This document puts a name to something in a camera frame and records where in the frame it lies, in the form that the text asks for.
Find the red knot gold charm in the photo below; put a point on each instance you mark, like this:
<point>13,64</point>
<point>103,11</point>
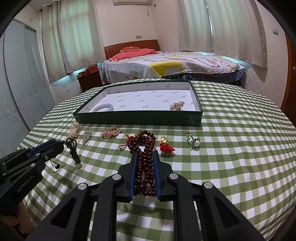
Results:
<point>129,141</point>

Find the glass sliding wardrobe door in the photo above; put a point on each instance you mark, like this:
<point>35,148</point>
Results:
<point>25,97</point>

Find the bed with patterned sheet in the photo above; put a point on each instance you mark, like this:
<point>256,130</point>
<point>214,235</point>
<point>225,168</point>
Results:
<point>175,66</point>

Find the dark wooden nightstand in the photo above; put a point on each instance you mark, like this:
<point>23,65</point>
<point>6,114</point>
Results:
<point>89,78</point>

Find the white jade bangle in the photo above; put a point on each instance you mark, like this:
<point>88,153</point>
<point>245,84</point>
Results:
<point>105,107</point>

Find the orange patterned pillow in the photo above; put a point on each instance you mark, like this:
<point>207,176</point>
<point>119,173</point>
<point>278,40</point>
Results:
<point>129,49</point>

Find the gold pearl brooch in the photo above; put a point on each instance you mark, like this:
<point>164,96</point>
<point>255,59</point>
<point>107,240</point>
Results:
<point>177,106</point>

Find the pink pillow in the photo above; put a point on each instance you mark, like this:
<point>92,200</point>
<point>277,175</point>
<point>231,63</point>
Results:
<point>132,54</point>

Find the green white gift box tray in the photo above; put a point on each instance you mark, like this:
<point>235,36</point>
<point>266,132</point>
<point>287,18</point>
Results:
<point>144,103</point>

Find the wooden headboard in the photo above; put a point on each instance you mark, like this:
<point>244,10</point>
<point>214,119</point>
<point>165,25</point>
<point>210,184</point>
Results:
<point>112,50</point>

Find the green checkered tablecloth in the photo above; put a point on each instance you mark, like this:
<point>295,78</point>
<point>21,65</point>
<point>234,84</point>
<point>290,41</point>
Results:
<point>245,146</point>

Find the gold crown red tassel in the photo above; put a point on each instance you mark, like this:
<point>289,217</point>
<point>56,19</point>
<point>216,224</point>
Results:
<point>164,146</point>

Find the silver rhinestone brooch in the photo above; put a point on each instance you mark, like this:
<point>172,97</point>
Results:
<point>86,136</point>

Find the white air conditioner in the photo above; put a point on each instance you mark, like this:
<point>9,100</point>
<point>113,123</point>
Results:
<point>131,2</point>

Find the white curtain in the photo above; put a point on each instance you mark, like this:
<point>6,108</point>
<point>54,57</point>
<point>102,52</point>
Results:
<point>228,28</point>
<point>71,37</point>

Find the right white curtain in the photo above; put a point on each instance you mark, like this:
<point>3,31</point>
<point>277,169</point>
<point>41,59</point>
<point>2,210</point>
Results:
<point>228,28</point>

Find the black bead tassel pendant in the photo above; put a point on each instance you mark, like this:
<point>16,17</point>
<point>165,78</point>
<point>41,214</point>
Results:
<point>71,144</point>

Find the left white curtain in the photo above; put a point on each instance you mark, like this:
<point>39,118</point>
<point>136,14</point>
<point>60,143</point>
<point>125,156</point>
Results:
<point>71,37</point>

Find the person left hand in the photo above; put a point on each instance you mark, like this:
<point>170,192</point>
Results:
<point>21,218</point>

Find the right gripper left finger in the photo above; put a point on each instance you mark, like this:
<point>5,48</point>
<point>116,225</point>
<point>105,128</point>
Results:
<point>120,186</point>

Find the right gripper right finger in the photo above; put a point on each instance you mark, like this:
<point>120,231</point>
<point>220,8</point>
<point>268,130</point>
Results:
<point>169,185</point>

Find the wooden door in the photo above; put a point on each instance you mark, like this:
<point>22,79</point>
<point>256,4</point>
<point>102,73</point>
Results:
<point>288,105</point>

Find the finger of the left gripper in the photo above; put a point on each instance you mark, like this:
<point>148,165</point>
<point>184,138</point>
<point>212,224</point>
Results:
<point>37,149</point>
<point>51,152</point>

